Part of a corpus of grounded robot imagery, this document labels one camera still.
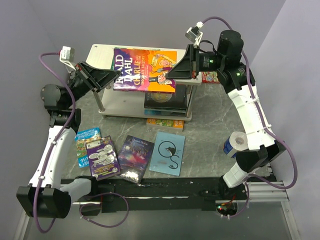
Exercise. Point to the orange Treehouse book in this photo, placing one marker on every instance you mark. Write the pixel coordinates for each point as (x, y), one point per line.
(173, 125)

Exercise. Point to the light blue cat book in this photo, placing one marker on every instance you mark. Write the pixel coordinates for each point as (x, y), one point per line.
(167, 154)

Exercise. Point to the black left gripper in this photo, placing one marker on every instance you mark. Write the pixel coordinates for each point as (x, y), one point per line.
(94, 78)

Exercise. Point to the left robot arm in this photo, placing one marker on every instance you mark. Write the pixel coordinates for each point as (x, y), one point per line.
(44, 197)

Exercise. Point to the red picture book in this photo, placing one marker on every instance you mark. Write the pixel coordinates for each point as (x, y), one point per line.
(210, 77)

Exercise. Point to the white two-tier shelf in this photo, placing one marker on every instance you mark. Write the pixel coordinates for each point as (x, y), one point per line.
(130, 103)

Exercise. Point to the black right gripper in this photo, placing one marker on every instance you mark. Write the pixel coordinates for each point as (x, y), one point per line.
(187, 67)

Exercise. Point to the purple comic paperback book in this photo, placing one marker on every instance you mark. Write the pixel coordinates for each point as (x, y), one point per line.
(103, 161)

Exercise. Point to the blue 26-Storey Treehouse book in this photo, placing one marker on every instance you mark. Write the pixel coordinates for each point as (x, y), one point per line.
(81, 139)

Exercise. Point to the black Moon and Sixpence book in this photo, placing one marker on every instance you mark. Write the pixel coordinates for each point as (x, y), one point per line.
(177, 100)

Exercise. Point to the green Treehouse book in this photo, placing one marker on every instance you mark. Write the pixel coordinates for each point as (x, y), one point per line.
(118, 59)

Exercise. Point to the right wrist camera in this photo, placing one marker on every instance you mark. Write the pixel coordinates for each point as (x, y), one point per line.
(194, 34)

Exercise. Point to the Roald Dahl Charlie book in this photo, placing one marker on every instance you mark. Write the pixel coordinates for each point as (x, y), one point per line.
(144, 70)

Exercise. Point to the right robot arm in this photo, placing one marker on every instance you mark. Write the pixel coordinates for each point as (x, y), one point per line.
(239, 84)

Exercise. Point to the dark purple Crusoe book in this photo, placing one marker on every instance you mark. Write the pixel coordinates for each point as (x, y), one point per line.
(134, 157)

